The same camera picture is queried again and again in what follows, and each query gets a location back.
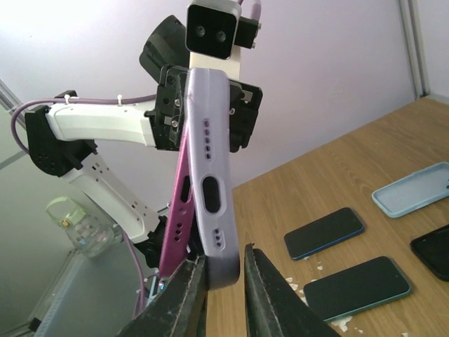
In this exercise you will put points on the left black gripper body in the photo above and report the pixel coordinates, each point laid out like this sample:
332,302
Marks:
167,117

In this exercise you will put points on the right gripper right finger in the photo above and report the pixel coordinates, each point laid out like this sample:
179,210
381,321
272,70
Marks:
272,306

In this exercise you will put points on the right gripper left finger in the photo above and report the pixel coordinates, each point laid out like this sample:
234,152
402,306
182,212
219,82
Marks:
180,309

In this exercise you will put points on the lilac phone case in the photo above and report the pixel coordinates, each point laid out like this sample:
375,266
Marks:
207,108

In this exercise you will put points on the black smartphone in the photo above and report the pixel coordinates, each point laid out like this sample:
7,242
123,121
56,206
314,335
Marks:
358,288
181,214

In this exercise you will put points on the blue smartphone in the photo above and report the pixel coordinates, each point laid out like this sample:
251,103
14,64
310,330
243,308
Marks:
323,233

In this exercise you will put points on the black cased phone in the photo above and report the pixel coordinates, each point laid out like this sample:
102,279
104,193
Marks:
432,250

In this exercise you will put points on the light blue phone case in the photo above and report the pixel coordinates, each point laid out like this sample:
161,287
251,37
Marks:
413,192

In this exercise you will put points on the white debris pieces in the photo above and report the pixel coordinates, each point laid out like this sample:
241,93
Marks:
315,291

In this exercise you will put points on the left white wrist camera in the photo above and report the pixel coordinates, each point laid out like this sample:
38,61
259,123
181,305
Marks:
217,31

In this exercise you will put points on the grey slotted cable duct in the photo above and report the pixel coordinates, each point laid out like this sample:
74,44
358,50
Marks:
59,294

